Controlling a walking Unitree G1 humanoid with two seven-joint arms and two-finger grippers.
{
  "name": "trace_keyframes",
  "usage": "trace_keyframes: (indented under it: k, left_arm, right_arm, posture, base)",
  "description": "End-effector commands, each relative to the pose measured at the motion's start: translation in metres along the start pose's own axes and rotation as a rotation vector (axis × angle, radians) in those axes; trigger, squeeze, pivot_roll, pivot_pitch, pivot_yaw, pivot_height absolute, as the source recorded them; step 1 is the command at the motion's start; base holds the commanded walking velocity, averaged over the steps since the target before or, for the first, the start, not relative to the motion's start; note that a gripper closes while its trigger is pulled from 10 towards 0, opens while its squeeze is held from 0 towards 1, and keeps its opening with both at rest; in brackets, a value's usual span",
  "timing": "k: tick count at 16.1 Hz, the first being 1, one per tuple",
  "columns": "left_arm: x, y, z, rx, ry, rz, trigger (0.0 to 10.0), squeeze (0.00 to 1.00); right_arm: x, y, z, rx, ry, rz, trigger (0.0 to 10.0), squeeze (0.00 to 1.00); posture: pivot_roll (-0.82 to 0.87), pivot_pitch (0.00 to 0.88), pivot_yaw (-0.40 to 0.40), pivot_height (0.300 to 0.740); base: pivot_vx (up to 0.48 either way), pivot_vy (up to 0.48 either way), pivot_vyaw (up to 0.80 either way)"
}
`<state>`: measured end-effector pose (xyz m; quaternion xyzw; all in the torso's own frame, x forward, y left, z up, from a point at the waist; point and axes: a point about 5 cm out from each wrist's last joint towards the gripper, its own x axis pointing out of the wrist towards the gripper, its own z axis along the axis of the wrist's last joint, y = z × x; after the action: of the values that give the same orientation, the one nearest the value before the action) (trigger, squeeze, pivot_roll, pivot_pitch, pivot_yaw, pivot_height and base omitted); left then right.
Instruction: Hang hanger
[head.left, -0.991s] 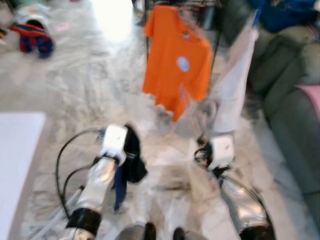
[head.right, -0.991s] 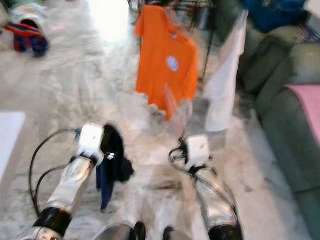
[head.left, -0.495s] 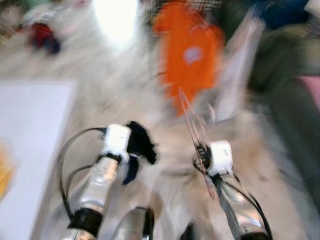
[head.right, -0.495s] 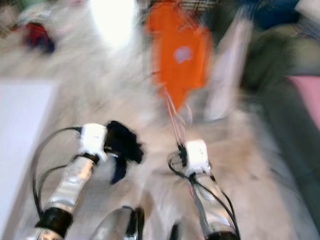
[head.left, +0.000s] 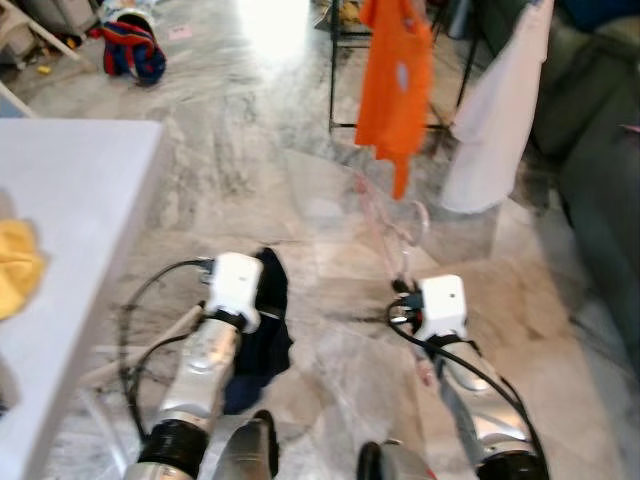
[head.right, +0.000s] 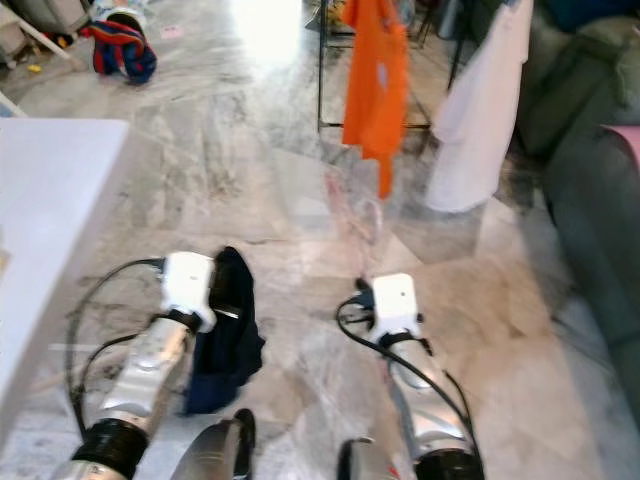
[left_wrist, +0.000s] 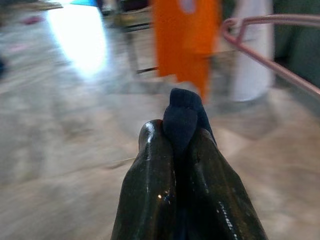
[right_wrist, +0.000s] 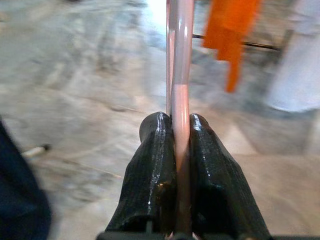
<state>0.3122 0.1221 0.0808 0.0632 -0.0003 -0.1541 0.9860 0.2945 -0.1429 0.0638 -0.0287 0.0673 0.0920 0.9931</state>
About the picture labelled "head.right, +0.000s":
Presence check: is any translucent pink hanger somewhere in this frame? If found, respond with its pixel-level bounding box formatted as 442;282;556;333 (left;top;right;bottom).
322;168;386;283

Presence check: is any navy blue garment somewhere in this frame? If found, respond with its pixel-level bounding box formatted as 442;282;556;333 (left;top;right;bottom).
182;245;267;416

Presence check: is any orange T-shirt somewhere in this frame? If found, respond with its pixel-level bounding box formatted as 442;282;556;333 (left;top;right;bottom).
340;0;411;199

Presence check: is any robot right leg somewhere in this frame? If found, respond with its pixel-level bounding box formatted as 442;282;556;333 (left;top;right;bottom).
335;438;406;480

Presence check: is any robot leg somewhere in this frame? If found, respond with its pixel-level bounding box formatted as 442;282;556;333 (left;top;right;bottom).
170;408;258;480
335;438;406;480

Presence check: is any white garment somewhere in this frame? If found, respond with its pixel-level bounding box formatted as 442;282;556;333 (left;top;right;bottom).
425;0;536;215

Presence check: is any robot left leg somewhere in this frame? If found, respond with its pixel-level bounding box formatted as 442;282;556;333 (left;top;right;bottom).
170;408;258;480

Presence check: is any black metal drying rack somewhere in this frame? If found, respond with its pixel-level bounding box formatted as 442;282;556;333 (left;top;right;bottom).
317;0;461;131

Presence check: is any dark green sofa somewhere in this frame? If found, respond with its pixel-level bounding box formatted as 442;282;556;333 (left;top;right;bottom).
515;0;640;401

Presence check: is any white table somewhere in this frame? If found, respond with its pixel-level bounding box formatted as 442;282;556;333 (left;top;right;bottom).
0;118;131;441

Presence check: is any pink cushion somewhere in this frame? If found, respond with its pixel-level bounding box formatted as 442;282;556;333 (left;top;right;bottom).
600;124;640;171

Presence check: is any red blue striped cloth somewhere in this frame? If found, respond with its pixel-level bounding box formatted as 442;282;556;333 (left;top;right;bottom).
78;18;158;87

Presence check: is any printed plastic bag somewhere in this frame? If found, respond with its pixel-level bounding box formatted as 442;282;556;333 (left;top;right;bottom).
90;0;151;26

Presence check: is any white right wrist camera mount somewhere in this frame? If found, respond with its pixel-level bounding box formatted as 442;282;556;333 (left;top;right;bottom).
370;273;423;343

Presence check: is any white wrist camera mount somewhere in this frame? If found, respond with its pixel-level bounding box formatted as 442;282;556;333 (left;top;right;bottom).
370;273;423;343
162;252;218;333

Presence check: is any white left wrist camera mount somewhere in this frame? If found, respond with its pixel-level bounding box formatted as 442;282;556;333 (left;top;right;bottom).
162;252;218;333

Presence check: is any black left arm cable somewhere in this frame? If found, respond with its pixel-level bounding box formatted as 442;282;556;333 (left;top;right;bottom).
65;257;169;436

